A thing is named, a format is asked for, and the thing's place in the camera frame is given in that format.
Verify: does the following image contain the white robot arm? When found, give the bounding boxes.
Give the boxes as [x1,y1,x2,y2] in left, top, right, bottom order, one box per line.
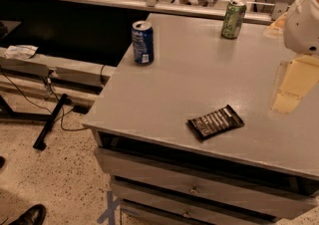
[263,0,319,113]

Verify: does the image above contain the grey drawer cabinet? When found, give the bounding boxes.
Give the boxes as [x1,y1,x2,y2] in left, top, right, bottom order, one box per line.
[84,14,319,225]

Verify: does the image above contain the upper grey drawer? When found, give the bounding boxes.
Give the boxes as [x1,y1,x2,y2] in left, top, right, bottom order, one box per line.
[95,147,317,219]

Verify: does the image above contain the lower grey drawer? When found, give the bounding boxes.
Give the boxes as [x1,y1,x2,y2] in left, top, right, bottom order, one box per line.
[109,177,277,225]

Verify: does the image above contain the black rxbar chocolate wrapper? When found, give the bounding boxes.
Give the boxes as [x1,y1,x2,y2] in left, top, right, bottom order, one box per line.
[187,105,245,140]

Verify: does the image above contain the green soda can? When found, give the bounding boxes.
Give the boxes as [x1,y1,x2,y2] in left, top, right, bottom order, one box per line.
[221,0,247,39]

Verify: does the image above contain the black cable on floor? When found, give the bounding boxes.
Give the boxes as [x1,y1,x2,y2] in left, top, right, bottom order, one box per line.
[0,64,108,132]

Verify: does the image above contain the black table leg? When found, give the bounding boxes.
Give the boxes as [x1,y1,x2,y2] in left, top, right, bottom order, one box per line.
[33,94,68,150]

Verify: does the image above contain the white crumpled cloth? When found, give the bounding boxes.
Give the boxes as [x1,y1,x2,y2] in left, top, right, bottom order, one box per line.
[4,45,38,60]

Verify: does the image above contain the blue soda can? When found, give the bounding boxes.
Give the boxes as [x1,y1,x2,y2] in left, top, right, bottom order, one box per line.
[132,21,154,65]

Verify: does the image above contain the black leather shoe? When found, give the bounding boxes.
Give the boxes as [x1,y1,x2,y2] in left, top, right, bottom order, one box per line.
[9,204,46,225]

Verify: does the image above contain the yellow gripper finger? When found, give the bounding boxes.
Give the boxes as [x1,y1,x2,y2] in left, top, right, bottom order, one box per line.
[272,55,319,113]
[263,13,287,38]

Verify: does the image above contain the grey low shelf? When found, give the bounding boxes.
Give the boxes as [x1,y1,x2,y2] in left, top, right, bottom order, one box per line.
[0,48,116,107]

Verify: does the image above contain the grey drawer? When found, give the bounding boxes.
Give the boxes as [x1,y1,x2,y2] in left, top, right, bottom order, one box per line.
[95,147,317,219]
[109,177,277,225]

